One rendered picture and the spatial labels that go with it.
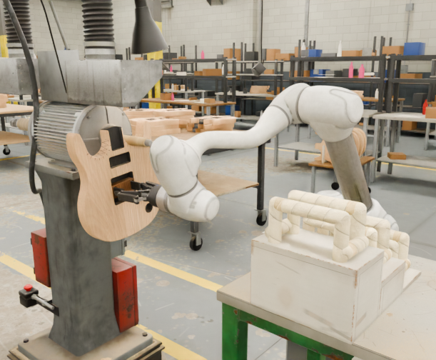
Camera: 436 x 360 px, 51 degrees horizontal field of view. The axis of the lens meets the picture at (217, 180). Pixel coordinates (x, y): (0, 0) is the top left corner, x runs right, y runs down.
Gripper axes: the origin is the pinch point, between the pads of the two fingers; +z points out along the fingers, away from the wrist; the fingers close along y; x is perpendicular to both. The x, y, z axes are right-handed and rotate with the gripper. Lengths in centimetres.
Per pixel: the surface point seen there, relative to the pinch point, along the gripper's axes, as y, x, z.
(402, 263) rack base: 12, -10, -93
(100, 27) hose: 3, 54, 3
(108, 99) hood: -5.2, 32.5, -5.8
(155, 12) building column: 716, 96, 728
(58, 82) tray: 3, 36, 35
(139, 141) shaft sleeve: 6.8, 15.6, -3.6
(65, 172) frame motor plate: -5.0, 3.6, 28.4
